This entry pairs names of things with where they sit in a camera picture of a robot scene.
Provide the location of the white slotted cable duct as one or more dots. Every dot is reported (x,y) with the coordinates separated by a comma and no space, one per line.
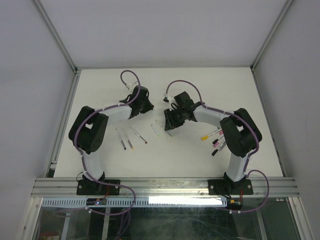
(139,202)

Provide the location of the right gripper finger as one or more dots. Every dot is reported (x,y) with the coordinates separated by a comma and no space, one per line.
(167,115)
(173,124)

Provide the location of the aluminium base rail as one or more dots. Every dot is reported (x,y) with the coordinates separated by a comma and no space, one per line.
(274,187)

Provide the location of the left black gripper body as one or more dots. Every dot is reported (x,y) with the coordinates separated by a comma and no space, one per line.
(145,106)

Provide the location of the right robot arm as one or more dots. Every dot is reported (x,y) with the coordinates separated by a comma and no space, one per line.
(241,134)

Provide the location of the light green cap marker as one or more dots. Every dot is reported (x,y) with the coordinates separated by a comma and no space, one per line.
(155,130)

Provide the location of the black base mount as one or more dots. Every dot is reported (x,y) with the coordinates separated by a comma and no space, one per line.
(226,187)
(88,187)

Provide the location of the brown cap marker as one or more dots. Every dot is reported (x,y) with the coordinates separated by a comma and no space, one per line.
(138,135)

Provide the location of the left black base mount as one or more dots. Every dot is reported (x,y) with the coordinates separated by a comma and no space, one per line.
(88,187)

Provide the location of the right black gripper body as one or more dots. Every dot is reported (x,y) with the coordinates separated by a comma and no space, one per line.
(179,114)

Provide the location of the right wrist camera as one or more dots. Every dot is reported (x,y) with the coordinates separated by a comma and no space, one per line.
(168,98)

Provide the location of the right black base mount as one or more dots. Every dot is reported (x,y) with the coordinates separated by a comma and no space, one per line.
(226,187)

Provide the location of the black cap marker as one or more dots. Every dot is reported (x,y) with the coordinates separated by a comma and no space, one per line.
(220,147)

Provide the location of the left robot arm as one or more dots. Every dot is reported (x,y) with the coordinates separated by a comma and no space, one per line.
(87,134)

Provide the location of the blue cap marker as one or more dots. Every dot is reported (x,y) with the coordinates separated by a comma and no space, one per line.
(120,139)

